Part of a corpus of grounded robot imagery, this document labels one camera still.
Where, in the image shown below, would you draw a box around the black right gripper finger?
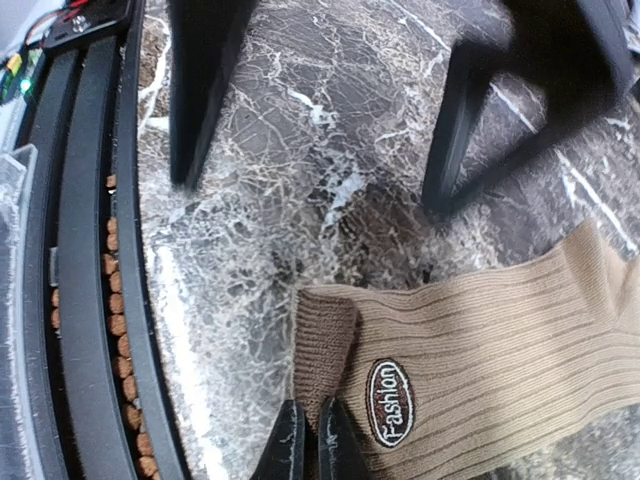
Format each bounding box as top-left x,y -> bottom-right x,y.
421,1 -> 637,216
250,400 -> 307,480
168,0 -> 256,190

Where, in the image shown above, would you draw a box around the brown sock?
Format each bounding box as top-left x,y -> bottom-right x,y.
293,221 -> 639,479

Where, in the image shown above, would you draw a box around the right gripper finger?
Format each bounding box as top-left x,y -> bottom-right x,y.
317,397 -> 371,480

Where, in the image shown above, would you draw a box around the white perforated front rail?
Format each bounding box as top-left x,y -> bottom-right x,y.
1,144 -> 42,479

